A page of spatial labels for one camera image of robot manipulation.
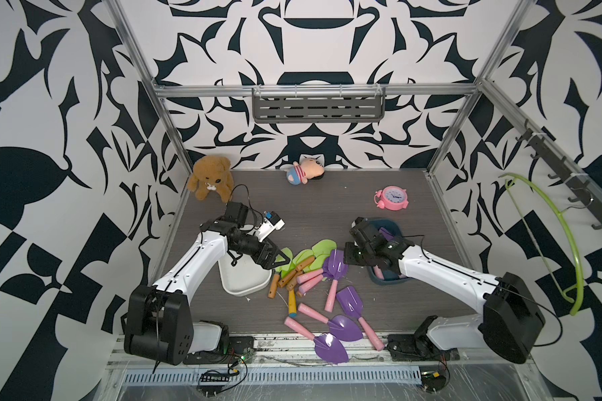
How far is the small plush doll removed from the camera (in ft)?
3.72

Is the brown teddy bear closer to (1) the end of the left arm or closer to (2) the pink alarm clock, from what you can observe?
(1) the end of the left arm

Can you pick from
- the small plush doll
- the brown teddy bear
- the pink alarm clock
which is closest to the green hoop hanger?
the pink alarm clock

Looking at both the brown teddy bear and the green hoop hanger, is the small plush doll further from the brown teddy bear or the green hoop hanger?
the green hoop hanger

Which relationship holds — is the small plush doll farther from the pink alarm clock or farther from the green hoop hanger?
the green hoop hanger

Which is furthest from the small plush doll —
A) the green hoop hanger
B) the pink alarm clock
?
the green hoop hanger

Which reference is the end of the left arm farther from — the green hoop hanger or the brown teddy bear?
the green hoop hanger

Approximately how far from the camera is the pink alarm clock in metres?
1.07

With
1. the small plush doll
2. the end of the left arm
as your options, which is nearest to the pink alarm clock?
the small plush doll

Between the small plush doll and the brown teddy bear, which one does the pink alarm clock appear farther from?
the brown teddy bear

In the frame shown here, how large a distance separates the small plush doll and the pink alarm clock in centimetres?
27

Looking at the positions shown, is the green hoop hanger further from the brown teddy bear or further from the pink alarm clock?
the brown teddy bear
